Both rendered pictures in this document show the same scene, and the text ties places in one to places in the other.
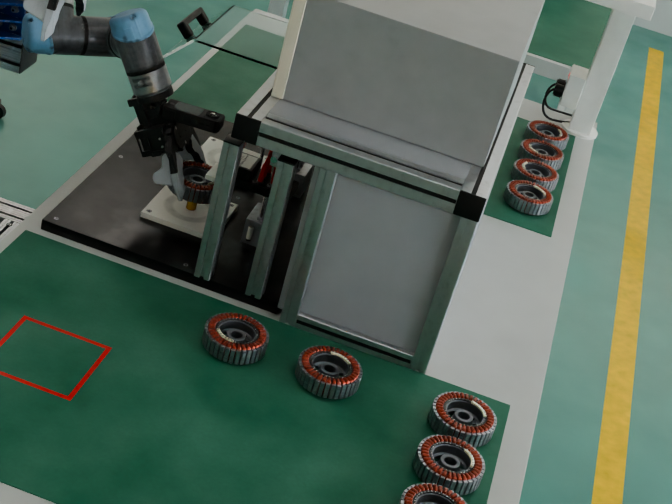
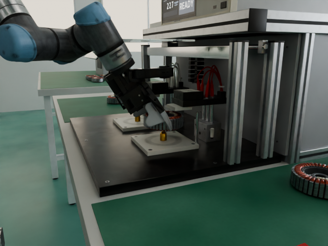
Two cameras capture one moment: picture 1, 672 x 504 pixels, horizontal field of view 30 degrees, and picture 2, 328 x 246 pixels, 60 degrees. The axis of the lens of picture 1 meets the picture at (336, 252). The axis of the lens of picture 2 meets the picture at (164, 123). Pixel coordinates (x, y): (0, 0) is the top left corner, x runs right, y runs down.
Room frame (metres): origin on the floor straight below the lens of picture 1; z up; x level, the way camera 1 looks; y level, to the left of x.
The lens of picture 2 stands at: (1.45, 0.68, 1.03)
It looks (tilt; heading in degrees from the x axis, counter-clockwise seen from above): 14 degrees down; 330
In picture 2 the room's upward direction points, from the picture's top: straight up
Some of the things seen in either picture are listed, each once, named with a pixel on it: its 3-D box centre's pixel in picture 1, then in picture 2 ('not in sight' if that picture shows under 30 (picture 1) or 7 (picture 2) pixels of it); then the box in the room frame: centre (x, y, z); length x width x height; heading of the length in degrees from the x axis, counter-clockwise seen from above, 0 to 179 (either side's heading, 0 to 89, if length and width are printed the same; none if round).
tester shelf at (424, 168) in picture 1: (399, 97); (236, 31); (2.21, -0.03, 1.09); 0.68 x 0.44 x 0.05; 173
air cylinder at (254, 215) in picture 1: (261, 225); (207, 129); (2.11, 0.15, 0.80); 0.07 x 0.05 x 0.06; 173
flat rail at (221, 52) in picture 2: not in sight; (177, 51); (2.24, 0.18, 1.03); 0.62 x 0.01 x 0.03; 173
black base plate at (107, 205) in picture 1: (216, 195); (153, 135); (2.25, 0.27, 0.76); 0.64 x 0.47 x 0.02; 173
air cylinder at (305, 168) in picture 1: (296, 176); (174, 113); (2.35, 0.12, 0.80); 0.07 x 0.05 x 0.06; 173
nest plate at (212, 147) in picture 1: (230, 162); (137, 122); (2.37, 0.27, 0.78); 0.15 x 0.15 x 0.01; 83
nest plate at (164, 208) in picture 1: (190, 210); (163, 141); (2.13, 0.30, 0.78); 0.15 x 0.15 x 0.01; 83
